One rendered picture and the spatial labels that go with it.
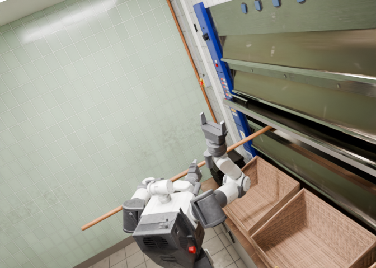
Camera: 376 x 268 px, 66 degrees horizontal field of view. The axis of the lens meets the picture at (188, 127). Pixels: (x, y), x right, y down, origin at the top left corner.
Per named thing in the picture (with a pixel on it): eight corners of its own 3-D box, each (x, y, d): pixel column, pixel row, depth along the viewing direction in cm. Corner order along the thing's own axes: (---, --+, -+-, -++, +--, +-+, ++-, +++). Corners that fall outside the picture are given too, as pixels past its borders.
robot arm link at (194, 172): (184, 164, 180) (179, 175, 170) (198, 161, 176) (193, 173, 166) (192, 179, 185) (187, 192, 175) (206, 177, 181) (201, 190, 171)
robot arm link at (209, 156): (230, 147, 129) (232, 163, 137) (218, 133, 136) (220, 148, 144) (208, 159, 127) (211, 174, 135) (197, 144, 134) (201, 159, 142)
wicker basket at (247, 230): (265, 179, 258) (257, 154, 247) (310, 212, 206) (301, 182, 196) (219, 206, 249) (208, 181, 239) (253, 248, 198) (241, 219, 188)
